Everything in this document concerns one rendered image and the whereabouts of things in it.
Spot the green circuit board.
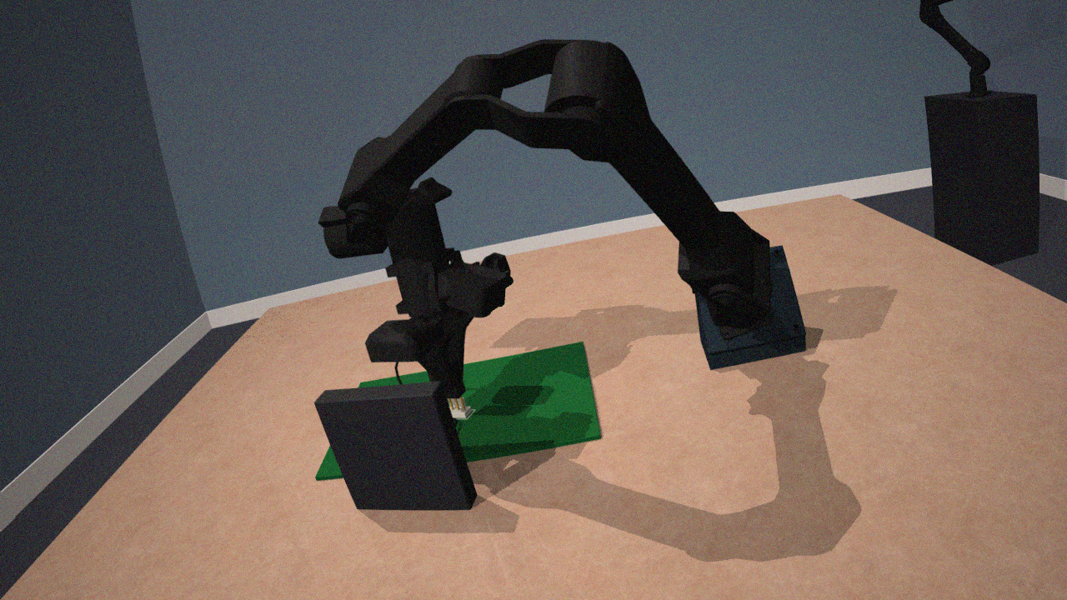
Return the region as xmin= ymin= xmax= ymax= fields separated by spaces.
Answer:
xmin=448 ymin=342 xmax=601 ymax=463

